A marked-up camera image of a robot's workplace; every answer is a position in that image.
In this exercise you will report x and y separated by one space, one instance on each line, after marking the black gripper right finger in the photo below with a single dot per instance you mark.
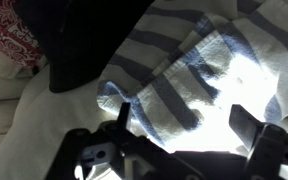
245 126

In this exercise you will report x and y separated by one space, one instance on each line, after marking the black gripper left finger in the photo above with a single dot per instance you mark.
124 116

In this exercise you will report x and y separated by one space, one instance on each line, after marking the grey striped white towel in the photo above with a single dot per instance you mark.
184 66

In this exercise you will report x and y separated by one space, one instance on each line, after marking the black felt hat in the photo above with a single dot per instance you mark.
84 40

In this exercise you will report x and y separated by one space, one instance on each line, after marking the cream fabric sofa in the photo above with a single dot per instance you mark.
34 123

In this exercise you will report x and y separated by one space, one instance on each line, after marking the red patterned fringed scarf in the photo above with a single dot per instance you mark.
7 36

